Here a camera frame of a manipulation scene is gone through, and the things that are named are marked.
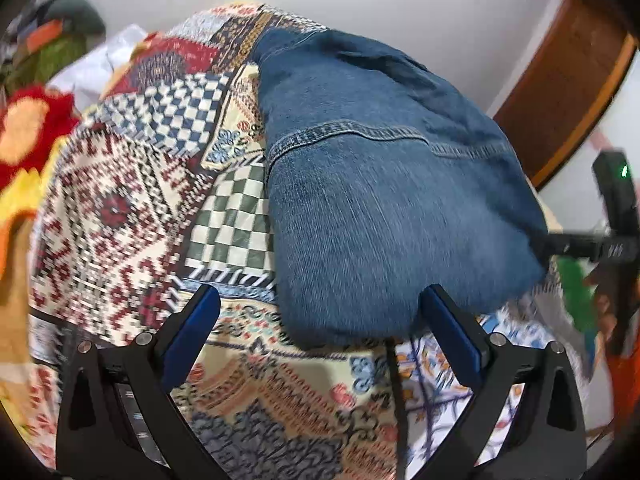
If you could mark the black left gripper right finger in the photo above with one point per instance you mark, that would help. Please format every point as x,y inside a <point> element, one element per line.
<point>524,419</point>

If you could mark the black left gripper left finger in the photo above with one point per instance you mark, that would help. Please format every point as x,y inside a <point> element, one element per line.
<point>117,419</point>

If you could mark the blue denim jacket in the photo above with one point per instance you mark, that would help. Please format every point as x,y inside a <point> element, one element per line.
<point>382,179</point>

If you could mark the pile of clothes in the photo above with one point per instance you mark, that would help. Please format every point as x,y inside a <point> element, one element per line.
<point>47,36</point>

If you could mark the colourful patchwork bedspread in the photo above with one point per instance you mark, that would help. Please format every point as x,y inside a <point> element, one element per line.
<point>161,190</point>

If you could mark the red yellow fuzzy pillow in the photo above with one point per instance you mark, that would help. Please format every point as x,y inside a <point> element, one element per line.
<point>35,123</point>

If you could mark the brown wooden door frame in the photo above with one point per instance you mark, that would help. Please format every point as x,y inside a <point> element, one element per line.
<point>567,86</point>

